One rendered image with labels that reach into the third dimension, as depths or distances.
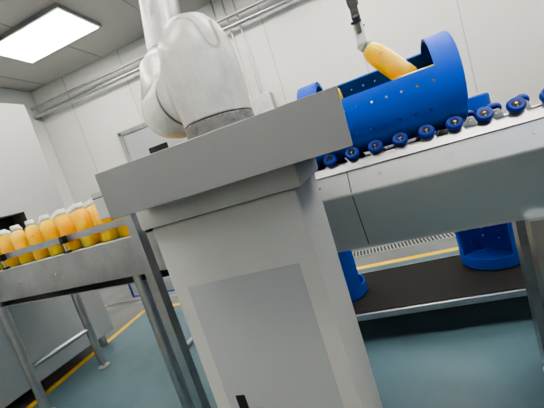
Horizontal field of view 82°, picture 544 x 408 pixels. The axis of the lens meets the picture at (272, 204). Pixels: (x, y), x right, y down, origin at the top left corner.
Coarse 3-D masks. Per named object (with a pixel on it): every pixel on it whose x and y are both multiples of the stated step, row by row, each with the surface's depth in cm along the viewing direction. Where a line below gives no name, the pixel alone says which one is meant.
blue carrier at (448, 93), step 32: (448, 32) 90; (416, 64) 108; (448, 64) 86; (352, 96) 96; (384, 96) 93; (416, 96) 90; (448, 96) 88; (352, 128) 98; (384, 128) 97; (416, 128) 96; (320, 160) 110
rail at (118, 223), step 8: (104, 224) 134; (112, 224) 133; (120, 224) 131; (80, 232) 140; (88, 232) 139; (96, 232) 137; (48, 240) 149; (56, 240) 147; (24, 248) 157; (32, 248) 155; (40, 248) 152; (8, 256) 163
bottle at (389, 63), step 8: (368, 40) 103; (368, 48) 102; (376, 48) 101; (384, 48) 100; (368, 56) 102; (376, 56) 101; (384, 56) 100; (392, 56) 100; (400, 56) 100; (376, 64) 102; (384, 64) 101; (392, 64) 100; (400, 64) 99; (408, 64) 99; (384, 72) 103; (392, 72) 101; (400, 72) 100; (408, 72) 99
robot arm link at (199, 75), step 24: (168, 24) 62; (192, 24) 61; (216, 24) 64; (168, 48) 61; (192, 48) 60; (216, 48) 61; (168, 72) 62; (192, 72) 60; (216, 72) 61; (240, 72) 65; (168, 96) 66; (192, 96) 61; (216, 96) 61; (240, 96) 64; (192, 120) 63
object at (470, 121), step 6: (528, 102) 99; (498, 108) 102; (528, 108) 101; (498, 114) 104; (504, 114) 104; (468, 120) 106; (474, 120) 106; (468, 126) 108; (438, 132) 111; (444, 132) 110; (420, 138) 113; (384, 150) 119; (360, 156) 122; (342, 162) 125; (318, 168) 129
